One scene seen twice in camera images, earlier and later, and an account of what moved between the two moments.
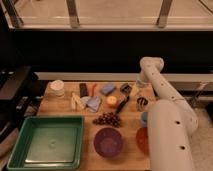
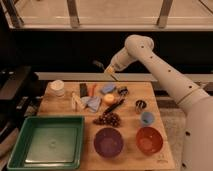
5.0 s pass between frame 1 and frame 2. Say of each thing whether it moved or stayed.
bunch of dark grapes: stayed
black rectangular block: stayed
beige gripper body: moved
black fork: moved
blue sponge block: stayed
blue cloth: stayed
